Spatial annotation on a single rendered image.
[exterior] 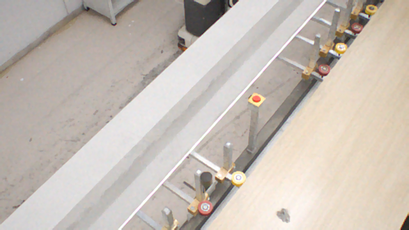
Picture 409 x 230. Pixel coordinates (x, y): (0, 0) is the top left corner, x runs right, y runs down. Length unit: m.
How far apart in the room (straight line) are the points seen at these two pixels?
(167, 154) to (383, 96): 2.27
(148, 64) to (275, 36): 3.28
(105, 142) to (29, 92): 3.61
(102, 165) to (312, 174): 1.91
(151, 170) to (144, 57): 3.54
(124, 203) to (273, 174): 1.76
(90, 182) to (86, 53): 3.81
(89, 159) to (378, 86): 2.47
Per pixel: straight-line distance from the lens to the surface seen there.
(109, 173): 0.74
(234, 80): 0.94
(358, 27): 3.37
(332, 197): 2.50
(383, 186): 2.61
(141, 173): 0.82
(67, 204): 0.73
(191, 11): 3.88
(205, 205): 2.40
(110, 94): 4.09
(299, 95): 3.11
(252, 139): 2.67
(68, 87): 4.27
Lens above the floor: 3.08
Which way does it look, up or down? 53 degrees down
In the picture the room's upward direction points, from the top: 3 degrees counter-clockwise
